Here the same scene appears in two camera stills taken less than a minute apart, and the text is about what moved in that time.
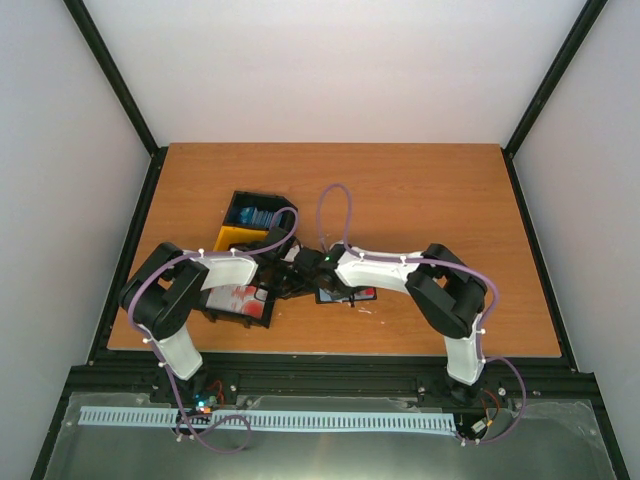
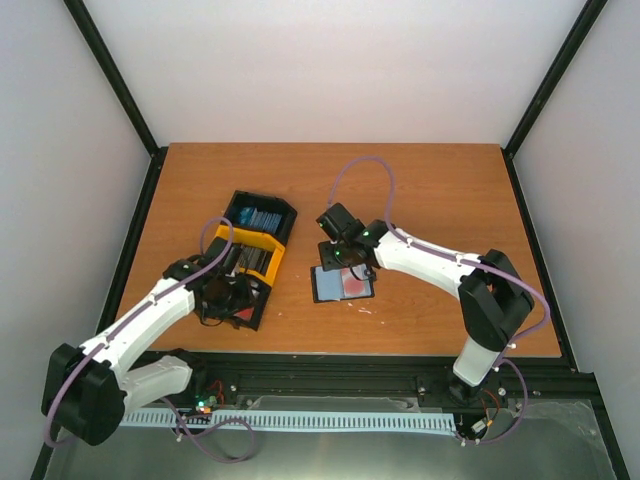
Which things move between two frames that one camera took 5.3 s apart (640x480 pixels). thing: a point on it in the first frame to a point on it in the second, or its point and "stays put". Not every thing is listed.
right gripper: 347,294 to 327,259
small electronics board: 204,402 stays put
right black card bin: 253,210 stays put
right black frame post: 562,61 stays put
